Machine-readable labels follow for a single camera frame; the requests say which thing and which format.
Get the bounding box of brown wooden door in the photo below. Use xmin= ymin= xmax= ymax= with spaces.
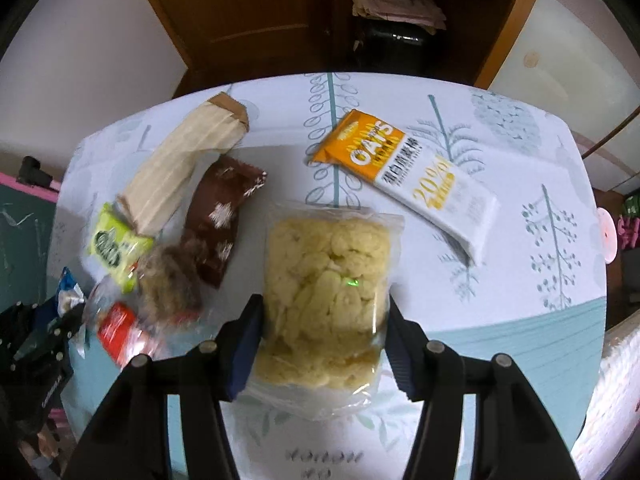
xmin=125 ymin=0 xmax=351 ymax=98

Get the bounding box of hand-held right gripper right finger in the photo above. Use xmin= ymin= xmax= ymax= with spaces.
xmin=385 ymin=297 xmax=576 ymax=480

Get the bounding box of brown snack packet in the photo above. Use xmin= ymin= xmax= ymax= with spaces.
xmin=181 ymin=155 xmax=268 ymax=289

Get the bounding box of pink toy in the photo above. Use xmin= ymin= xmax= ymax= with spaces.
xmin=617 ymin=214 xmax=640 ymax=249

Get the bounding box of checked blanket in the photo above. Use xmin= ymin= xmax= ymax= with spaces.
xmin=572 ymin=320 xmax=640 ymax=480

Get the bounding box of green chalkboard with pink frame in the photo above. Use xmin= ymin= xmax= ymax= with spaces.
xmin=0 ymin=172 xmax=63 ymax=311

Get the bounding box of clear bag of yellow crackers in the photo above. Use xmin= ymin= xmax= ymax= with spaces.
xmin=247 ymin=200 xmax=404 ymax=421

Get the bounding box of black clamp knob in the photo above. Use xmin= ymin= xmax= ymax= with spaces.
xmin=16 ymin=156 xmax=54 ymax=189

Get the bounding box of wooden corner shelf unit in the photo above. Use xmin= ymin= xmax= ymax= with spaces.
xmin=330 ymin=0 xmax=551 ymax=92

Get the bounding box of floral wardrobe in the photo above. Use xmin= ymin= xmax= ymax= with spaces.
xmin=487 ymin=0 xmax=640 ymax=192

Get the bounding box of orange and white oat bar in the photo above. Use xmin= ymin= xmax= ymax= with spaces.
xmin=307 ymin=109 xmax=501 ymax=267

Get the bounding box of blue and white snack packet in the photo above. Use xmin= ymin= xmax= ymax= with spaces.
xmin=55 ymin=267 xmax=90 ymax=313

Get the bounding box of pink plastic stool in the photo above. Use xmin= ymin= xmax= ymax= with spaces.
xmin=597 ymin=207 xmax=622 ymax=264

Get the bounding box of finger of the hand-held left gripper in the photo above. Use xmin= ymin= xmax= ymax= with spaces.
xmin=47 ymin=310 xmax=87 ymax=356
xmin=0 ymin=302 xmax=38 ymax=356

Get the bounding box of stack of folded cloths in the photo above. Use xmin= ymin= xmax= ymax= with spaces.
xmin=351 ymin=0 xmax=447 ymax=30

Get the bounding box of green snack packet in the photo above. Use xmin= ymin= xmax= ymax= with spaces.
xmin=87 ymin=203 xmax=154 ymax=294

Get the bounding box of clear packet of brown nuts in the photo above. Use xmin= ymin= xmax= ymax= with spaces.
xmin=136 ymin=244 xmax=204 ymax=322

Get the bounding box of dark pot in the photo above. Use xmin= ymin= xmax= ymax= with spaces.
xmin=360 ymin=19 xmax=437 ymax=63

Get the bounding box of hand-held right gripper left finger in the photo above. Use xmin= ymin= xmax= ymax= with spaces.
xmin=65 ymin=294 xmax=266 ymax=480

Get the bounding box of beige long wafer packet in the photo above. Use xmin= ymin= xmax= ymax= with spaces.
xmin=122 ymin=92 xmax=249 ymax=237

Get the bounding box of clear packet with red label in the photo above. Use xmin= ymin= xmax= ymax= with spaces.
xmin=96 ymin=301 xmax=167 ymax=367

